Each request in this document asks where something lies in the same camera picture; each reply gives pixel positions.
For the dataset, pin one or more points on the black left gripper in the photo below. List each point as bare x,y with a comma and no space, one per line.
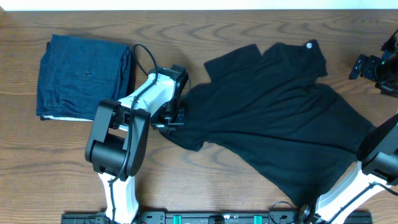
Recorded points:
158,125

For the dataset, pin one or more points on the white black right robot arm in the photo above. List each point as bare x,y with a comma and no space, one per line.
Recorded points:
376,169

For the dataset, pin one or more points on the folded white garment under jeans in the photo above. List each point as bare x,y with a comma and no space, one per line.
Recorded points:
43,118

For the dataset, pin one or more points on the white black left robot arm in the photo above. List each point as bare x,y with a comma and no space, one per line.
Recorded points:
117,143

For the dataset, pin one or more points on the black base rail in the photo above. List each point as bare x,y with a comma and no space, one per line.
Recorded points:
157,217

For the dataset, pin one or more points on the black t-shirt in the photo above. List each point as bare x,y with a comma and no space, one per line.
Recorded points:
269,109

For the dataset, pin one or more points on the folded dark blue jeans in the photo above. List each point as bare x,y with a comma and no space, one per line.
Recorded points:
76,74

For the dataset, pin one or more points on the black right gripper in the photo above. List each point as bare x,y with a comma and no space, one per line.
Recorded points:
373,62

